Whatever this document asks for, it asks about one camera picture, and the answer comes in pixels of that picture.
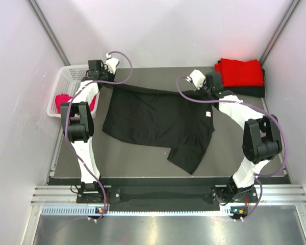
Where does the black t-shirt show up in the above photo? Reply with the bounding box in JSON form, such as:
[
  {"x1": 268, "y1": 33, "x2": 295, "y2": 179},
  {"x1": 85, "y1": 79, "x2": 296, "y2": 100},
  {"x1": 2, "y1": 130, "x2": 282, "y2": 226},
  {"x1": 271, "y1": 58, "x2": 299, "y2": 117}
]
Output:
[
  {"x1": 223, "y1": 69, "x2": 265, "y2": 98},
  {"x1": 103, "y1": 85, "x2": 214, "y2": 174}
]

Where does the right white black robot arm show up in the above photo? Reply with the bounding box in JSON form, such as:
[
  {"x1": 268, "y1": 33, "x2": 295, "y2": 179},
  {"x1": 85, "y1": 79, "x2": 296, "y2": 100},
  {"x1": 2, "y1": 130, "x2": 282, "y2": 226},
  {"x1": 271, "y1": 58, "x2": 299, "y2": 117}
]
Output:
[{"x1": 187, "y1": 69, "x2": 282, "y2": 205}]

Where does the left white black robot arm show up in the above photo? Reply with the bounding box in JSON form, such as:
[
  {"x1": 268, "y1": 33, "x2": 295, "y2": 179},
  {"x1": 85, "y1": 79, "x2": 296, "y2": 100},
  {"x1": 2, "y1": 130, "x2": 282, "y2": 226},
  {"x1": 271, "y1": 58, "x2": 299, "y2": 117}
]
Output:
[{"x1": 60, "y1": 56, "x2": 119, "y2": 203}]

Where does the red folded t-shirt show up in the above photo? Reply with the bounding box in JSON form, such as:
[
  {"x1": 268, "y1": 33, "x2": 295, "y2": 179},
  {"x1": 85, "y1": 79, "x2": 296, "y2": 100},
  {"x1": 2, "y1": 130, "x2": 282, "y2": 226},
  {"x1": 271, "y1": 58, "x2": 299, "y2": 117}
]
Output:
[{"x1": 214, "y1": 58, "x2": 264, "y2": 87}]

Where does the white plastic basket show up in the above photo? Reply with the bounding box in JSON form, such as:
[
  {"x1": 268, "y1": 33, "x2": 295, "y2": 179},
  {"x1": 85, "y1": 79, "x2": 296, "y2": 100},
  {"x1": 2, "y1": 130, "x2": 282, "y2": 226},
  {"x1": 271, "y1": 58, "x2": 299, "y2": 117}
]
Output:
[{"x1": 46, "y1": 64, "x2": 89, "y2": 118}]

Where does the pink crumpled t-shirt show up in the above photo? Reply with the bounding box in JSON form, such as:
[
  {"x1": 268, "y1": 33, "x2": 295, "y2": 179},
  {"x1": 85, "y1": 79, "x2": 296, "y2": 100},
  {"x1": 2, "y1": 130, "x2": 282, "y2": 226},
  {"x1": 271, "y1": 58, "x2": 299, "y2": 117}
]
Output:
[{"x1": 55, "y1": 94, "x2": 97, "y2": 114}]

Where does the black folded t-shirt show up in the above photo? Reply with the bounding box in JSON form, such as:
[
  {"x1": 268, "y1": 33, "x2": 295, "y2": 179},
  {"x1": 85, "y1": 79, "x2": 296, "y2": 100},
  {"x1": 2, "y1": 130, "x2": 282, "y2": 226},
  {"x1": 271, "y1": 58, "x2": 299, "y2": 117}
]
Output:
[{"x1": 223, "y1": 69, "x2": 265, "y2": 98}]

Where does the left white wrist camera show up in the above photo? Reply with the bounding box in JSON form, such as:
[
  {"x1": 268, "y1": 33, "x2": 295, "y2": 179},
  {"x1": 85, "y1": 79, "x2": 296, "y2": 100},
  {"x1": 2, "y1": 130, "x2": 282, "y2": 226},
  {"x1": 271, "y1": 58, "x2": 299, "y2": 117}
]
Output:
[{"x1": 105, "y1": 54, "x2": 120, "y2": 75}]

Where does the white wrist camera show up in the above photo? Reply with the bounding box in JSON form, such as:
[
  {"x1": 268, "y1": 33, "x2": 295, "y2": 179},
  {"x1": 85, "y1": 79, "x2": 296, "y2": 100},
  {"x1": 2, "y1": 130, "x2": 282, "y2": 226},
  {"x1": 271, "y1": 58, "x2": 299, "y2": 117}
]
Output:
[
  {"x1": 185, "y1": 69, "x2": 206, "y2": 90},
  {"x1": 105, "y1": 54, "x2": 120, "y2": 75}
]

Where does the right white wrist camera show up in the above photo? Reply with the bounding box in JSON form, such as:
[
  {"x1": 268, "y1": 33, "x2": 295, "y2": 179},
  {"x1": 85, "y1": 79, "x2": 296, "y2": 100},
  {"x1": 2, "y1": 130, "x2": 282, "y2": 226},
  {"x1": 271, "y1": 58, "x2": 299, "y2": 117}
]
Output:
[{"x1": 185, "y1": 69, "x2": 206, "y2": 90}]

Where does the left aluminium corner post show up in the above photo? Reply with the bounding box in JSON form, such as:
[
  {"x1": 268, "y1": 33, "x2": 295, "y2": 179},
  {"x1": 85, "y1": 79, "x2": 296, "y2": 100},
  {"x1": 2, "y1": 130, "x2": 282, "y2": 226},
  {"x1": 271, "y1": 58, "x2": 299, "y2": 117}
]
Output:
[{"x1": 26, "y1": 0, "x2": 70, "y2": 66}]

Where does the aluminium corner post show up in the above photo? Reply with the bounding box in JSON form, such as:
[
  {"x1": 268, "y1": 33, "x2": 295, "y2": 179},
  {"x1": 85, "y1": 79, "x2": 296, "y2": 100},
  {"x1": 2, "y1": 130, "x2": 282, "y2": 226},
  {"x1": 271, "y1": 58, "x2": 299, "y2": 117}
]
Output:
[
  {"x1": 259, "y1": 0, "x2": 302, "y2": 65},
  {"x1": 26, "y1": 0, "x2": 70, "y2": 66}
]

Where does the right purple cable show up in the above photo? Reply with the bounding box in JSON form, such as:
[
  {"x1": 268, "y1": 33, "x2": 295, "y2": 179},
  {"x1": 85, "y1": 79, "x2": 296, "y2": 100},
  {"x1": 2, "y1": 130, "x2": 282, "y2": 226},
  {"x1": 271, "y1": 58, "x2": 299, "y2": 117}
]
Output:
[{"x1": 176, "y1": 75, "x2": 289, "y2": 222}]

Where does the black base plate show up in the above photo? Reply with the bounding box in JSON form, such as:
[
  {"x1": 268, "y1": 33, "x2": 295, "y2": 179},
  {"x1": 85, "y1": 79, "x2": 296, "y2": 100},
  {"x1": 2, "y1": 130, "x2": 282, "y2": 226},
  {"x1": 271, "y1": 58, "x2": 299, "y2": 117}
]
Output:
[{"x1": 76, "y1": 185, "x2": 258, "y2": 205}]

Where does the right aluminium corner post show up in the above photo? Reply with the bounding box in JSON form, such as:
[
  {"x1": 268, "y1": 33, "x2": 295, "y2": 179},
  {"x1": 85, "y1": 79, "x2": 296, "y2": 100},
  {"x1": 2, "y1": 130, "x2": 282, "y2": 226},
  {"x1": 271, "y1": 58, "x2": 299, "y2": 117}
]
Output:
[{"x1": 259, "y1": 0, "x2": 302, "y2": 65}]

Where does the aluminium frame rail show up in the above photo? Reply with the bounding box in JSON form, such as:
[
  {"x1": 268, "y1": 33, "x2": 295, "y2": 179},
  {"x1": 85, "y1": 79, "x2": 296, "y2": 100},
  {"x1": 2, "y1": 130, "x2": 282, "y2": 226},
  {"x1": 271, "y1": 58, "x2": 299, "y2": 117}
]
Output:
[{"x1": 31, "y1": 184, "x2": 306, "y2": 206}]

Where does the grey slotted cable duct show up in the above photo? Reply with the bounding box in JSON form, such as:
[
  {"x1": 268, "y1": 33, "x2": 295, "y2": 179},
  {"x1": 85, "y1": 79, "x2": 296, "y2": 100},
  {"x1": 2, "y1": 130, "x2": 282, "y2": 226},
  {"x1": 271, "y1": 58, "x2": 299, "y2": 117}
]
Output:
[{"x1": 41, "y1": 206, "x2": 243, "y2": 217}]

